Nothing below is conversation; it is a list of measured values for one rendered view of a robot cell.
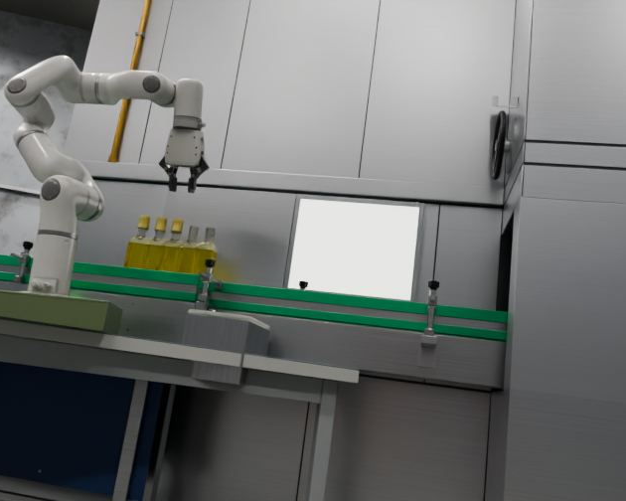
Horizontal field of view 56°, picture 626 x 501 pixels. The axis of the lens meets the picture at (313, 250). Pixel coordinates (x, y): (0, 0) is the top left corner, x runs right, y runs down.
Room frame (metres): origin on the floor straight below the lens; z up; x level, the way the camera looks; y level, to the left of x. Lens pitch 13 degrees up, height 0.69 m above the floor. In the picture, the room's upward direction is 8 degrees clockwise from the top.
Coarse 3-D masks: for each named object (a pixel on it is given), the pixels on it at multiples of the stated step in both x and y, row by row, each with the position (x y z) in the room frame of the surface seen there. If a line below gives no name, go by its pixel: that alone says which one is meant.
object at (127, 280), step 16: (0, 256) 1.85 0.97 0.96; (0, 272) 1.85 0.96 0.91; (16, 272) 1.84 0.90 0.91; (80, 272) 1.79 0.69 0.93; (96, 272) 1.78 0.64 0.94; (112, 272) 1.77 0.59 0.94; (128, 272) 1.76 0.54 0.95; (144, 272) 1.75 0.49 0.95; (160, 272) 1.74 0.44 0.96; (176, 272) 1.73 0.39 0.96; (80, 288) 1.79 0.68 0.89; (96, 288) 1.78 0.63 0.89; (112, 288) 1.77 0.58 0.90; (128, 288) 1.76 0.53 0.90; (144, 288) 1.75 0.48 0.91; (160, 288) 1.74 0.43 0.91; (176, 288) 1.73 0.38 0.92; (192, 288) 1.72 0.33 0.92
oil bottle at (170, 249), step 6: (168, 240) 1.87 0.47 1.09; (174, 240) 1.86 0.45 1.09; (162, 246) 1.87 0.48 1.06; (168, 246) 1.86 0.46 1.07; (174, 246) 1.86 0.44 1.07; (162, 252) 1.86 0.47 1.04; (168, 252) 1.86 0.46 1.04; (174, 252) 1.85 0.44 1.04; (162, 258) 1.86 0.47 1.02; (168, 258) 1.86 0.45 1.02; (174, 258) 1.85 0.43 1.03; (162, 264) 1.86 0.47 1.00; (168, 264) 1.86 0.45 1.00; (174, 264) 1.86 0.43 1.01; (162, 270) 1.86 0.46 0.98; (168, 270) 1.86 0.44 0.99; (174, 270) 1.86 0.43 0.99
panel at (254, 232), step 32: (224, 192) 1.98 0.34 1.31; (256, 192) 1.96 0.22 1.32; (192, 224) 2.00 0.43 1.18; (224, 224) 1.98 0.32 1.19; (256, 224) 1.96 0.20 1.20; (288, 224) 1.93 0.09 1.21; (224, 256) 1.98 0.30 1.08; (256, 256) 1.95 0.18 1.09; (288, 256) 1.93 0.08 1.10; (416, 256) 1.85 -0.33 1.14; (288, 288) 1.93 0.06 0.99
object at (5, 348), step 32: (0, 352) 1.42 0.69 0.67; (32, 352) 1.43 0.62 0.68; (64, 352) 1.45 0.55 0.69; (96, 352) 1.46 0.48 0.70; (192, 384) 1.50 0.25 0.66; (224, 384) 1.52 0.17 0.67; (256, 384) 1.53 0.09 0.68; (288, 384) 1.55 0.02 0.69; (320, 384) 1.56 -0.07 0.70; (320, 416) 1.56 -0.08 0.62; (320, 448) 1.56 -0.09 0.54; (320, 480) 1.56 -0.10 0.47
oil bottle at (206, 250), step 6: (198, 246) 1.84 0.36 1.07; (204, 246) 1.83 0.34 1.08; (210, 246) 1.83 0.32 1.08; (198, 252) 1.83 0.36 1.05; (204, 252) 1.83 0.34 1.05; (210, 252) 1.83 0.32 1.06; (216, 252) 1.86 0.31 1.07; (198, 258) 1.83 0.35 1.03; (204, 258) 1.83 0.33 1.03; (210, 258) 1.83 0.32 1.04; (216, 258) 1.87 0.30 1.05; (198, 264) 1.83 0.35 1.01; (204, 264) 1.83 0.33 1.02; (192, 270) 1.84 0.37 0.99; (198, 270) 1.83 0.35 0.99; (204, 270) 1.83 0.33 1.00
